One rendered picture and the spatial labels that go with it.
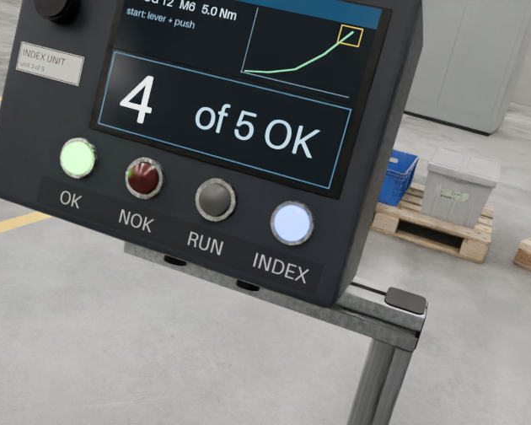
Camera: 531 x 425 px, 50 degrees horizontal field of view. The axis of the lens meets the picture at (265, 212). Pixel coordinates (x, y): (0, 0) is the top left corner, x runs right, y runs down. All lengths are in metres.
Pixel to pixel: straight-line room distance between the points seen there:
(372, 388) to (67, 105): 0.29
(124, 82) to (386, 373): 0.28
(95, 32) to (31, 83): 0.06
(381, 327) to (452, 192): 3.14
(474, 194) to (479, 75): 4.45
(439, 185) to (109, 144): 3.21
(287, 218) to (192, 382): 1.67
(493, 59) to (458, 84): 0.50
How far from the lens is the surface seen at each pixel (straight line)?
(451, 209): 3.57
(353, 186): 0.33
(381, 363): 0.43
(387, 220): 3.51
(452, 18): 7.94
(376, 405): 0.46
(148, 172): 0.36
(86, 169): 0.39
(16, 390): 1.94
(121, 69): 0.39
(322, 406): 2.01
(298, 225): 0.33
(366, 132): 0.33
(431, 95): 7.99
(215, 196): 0.34
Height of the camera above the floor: 1.24
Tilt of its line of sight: 21 degrees down
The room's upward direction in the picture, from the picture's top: 11 degrees clockwise
